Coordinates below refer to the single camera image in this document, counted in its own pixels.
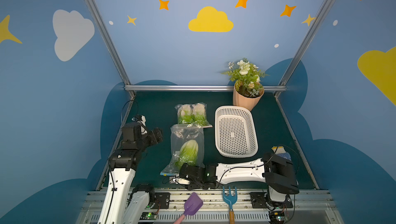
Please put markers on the aluminium back frame rail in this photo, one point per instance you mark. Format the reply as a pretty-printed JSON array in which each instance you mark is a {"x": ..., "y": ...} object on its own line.
[{"x": 176, "y": 88}]

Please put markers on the circuit board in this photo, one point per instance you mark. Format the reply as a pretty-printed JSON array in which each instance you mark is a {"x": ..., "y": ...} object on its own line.
[
  {"x": 148, "y": 216},
  {"x": 277, "y": 218}
]

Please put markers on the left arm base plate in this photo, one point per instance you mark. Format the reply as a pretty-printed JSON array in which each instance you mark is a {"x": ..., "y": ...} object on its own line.
[{"x": 159, "y": 201}]

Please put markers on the potted artificial flower plant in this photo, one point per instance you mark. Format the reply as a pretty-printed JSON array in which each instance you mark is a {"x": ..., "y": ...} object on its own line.
[{"x": 248, "y": 88}]

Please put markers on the white perforated plastic basket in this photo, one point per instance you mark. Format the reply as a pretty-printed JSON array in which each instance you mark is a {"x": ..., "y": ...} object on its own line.
[{"x": 235, "y": 135}]

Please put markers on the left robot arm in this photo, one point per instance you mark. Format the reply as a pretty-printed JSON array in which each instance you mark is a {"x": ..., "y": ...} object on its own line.
[{"x": 119, "y": 206}]

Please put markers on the right circuit board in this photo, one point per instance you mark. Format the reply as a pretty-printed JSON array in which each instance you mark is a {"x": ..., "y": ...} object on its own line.
[{"x": 277, "y": 218}]

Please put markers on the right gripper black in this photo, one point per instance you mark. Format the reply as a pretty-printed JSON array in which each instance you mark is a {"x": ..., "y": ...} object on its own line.
[{"x": 183, "y": 173}]

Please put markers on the green chinese cabbage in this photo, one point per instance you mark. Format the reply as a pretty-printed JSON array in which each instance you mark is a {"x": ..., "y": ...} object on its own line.
[{"x": 188, "y": 154}]

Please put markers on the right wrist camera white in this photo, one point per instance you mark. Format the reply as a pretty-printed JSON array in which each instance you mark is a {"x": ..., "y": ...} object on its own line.
[{"x": 181, "y": 181}]

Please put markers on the blue patterned glove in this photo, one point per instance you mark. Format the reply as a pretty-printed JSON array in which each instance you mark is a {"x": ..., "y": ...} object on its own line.
[{"x": 281, "y": 152}]

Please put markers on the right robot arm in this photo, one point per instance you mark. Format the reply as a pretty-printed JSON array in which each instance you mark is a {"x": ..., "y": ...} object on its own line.
[{"x": 276, "y": 170}]

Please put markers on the teal toy garden rake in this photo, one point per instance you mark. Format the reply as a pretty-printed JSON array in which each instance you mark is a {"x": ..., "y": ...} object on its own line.
[{"x": 230, "y": 198}]

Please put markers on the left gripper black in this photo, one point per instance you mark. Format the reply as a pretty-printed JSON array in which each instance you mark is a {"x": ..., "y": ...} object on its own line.
[{"x": 156, "y": 135}]

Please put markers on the clear zip-top bag blue seal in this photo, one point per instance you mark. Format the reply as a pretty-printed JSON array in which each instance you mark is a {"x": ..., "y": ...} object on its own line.
[{"x": 181, "y": 133}]

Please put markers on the purple toy shovel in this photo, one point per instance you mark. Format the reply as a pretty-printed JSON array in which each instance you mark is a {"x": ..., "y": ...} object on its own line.
[{"x": 191, "y": 206}]

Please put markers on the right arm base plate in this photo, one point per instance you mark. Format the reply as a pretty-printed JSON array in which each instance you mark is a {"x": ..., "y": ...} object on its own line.
[{"x": 261, "y": 200}]

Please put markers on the left circuit board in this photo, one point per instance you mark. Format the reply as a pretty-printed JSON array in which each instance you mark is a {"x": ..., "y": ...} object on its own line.
[{"x": 148, "y": 216}]

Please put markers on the pink-dotted bag of cabbages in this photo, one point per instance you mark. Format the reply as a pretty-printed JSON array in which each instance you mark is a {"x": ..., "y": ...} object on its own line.
[{"x": 193, "y": 114}]

